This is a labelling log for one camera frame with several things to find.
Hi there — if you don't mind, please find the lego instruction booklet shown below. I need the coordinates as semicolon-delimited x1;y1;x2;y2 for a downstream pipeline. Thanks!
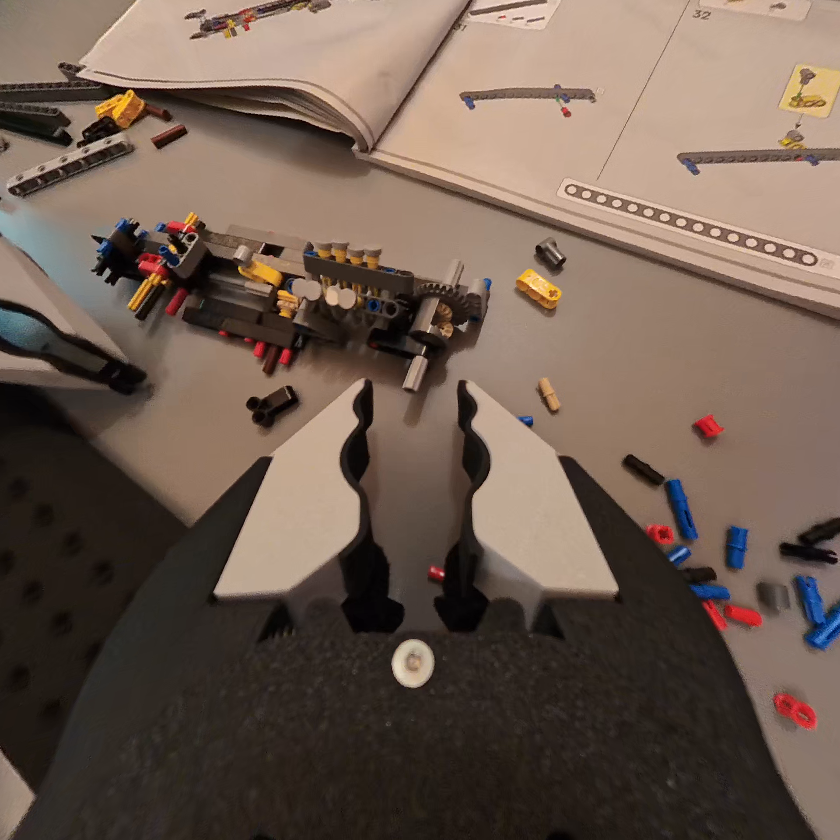
77;0;840;321

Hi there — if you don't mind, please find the black double hole lego connector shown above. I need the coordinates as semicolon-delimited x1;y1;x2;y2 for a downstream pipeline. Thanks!
246;386;301;429

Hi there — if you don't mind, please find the yellow lego liftarm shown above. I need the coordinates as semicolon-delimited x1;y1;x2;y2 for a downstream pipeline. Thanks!
515;269;564;309

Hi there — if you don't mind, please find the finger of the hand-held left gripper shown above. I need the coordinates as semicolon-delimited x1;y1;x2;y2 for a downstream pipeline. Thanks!
0;338;147;395
0;238;129;375

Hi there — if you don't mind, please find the yellow lego piece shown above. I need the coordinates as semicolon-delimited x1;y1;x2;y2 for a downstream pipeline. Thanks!
95;90;147;129

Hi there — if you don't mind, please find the black lego beam assembly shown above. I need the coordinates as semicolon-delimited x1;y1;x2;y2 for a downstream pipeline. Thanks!
0;61;126;151

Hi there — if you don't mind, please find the long light grey lego beam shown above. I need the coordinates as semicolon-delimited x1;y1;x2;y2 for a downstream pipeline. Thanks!
7;139;135;198

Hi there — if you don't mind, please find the partly built lego chassis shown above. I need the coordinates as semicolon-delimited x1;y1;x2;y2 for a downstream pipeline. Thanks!
91;211;493;393

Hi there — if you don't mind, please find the pile of lego pins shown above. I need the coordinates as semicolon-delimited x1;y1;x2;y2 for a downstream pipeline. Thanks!
622;453;840;731

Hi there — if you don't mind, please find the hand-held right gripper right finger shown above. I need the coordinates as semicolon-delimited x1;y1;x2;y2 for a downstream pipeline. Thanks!
434;381;619;631

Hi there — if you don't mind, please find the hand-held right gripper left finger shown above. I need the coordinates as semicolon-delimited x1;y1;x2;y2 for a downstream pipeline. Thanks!
213;379;401;631

